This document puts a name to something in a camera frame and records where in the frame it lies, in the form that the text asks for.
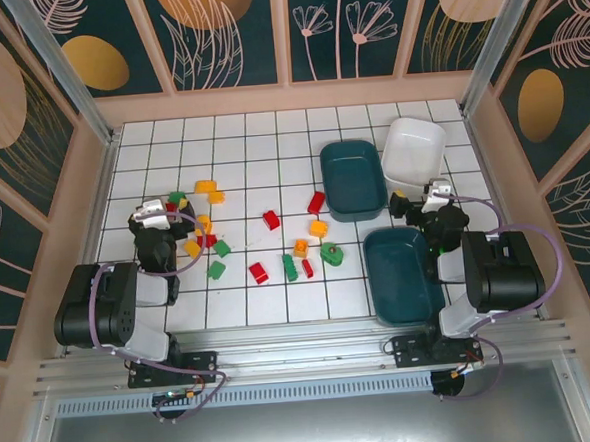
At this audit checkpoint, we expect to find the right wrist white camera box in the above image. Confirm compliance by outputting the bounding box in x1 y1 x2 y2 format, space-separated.
421 176 455 214

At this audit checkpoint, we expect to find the teal plastic container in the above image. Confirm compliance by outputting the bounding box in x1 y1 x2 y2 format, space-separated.
361 224 447 329
318 138 387 225

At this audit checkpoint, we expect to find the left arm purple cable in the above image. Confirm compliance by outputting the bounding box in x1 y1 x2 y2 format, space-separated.
82 207 233 428

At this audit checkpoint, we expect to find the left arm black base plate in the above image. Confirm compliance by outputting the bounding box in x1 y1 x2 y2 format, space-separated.
126 349 221 390

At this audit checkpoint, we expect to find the aluminium corner post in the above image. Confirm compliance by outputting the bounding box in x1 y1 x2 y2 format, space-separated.
452 0 546 118
2 0 122 151

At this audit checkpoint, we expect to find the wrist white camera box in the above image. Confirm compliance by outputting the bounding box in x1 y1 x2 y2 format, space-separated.
126 198 172 231
421 176 455 214

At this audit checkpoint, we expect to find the green long lego brick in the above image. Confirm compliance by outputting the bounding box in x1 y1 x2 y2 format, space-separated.
282 253 301 284

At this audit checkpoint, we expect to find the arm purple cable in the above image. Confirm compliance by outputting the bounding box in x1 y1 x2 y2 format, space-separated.
426 188 573 403
82 207 233 428

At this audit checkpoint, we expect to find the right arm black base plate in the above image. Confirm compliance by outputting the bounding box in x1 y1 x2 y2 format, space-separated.
381 329 485 372

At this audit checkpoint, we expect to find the grey slotted cable duct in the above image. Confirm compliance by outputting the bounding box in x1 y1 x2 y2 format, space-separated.
54 375 436 418

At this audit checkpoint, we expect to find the green round lego piece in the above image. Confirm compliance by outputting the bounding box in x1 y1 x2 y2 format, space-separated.
319 241 346 268

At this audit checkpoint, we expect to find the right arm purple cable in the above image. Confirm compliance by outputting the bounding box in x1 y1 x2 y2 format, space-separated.
426 188 573 403

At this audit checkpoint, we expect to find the white plastic container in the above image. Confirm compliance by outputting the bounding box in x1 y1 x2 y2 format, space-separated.
378 115 450 196

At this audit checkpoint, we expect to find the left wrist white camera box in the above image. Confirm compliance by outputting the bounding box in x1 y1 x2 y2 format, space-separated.
126 198 172 231

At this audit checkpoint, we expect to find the aluminium frame rail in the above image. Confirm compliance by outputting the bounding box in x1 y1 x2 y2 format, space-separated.
29 306 583 401

